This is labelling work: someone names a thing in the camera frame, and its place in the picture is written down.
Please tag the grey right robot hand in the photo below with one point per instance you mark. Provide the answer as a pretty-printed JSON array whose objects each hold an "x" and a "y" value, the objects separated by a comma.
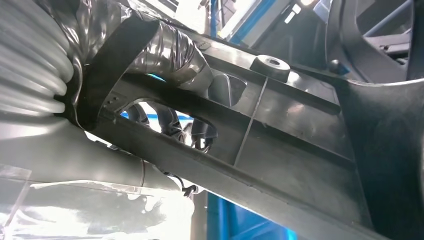
[{"x": 66, "y": 149}]

